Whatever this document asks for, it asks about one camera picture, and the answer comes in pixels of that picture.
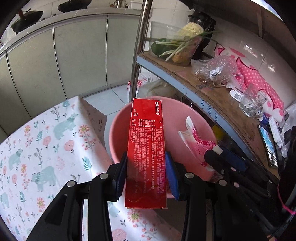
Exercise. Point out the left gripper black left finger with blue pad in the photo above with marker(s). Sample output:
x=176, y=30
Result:
x=62, y=219

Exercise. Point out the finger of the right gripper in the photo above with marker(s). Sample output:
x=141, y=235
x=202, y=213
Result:
x=229, y=157

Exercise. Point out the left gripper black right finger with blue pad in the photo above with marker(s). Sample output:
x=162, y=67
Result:
x=190, y=188

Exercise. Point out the pink white plastic wrapper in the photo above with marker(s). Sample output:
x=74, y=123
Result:
x=197, y=146

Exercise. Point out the red cardboard box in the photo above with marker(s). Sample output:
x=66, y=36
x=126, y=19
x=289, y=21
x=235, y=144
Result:
x=146, y=181

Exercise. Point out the grey kitchen cabinet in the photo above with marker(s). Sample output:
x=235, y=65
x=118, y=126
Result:
x=77, y=53

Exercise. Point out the smartphone with lit screen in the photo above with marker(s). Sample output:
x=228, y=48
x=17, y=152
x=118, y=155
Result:
x=269, y=146

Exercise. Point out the cardboard-covered shelf board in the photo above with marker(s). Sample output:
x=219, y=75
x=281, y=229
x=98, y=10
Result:
x=216, y=103

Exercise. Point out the clear drinking glass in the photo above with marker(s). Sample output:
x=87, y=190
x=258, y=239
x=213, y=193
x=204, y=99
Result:
x=251, y=104

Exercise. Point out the pink plastic basin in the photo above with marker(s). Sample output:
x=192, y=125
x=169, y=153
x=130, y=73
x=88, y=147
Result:
x=174, y=115

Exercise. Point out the pink polka dot cloth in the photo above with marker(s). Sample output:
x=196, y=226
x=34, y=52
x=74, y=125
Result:
x=247, y=74

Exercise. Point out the floral bear tablecloth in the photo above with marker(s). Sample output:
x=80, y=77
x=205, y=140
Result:
x=61, y=144

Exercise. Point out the crumpled clear plastic bag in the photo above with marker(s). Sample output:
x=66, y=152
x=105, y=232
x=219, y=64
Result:
x=214, y=72

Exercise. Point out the white bag on floor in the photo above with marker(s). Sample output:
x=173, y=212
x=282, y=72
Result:
x=150, y=85

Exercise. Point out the clear container with vegetables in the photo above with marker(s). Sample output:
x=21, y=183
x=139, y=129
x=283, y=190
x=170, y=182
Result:
x=176, y=45

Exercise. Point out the steel shelf pole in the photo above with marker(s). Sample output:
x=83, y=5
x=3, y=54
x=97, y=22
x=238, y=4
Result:
x=139, y=46

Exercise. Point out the black wok on counter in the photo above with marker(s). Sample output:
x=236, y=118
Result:
x=26, y=19

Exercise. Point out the black pan on counter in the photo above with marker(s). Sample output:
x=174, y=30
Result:
x=73, y=5

